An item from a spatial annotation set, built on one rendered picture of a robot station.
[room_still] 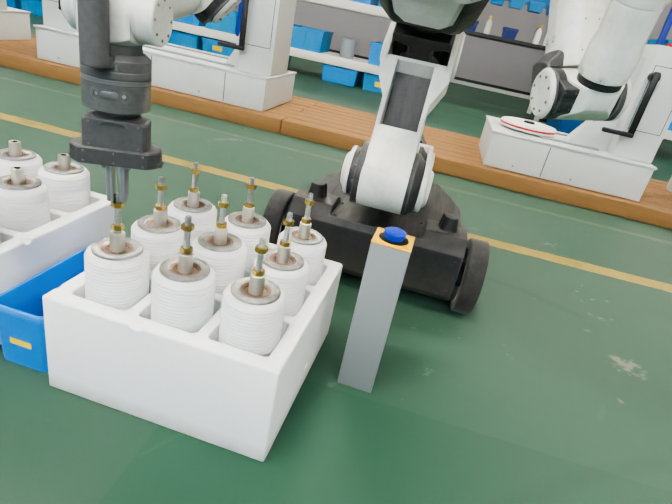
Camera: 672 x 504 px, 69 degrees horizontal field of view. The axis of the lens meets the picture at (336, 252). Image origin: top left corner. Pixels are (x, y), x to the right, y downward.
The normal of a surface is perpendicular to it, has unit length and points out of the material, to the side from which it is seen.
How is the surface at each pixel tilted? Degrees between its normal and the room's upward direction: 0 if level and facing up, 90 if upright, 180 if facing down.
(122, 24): 90
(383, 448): 0
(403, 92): 65
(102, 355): 90
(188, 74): 90
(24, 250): 90
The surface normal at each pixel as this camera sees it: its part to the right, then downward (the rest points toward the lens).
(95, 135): 0.16, 0.46
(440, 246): -0.03, -0.34
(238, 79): -0.22, 0.39
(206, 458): 0.18, -0.88
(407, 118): -0.12, -0.02
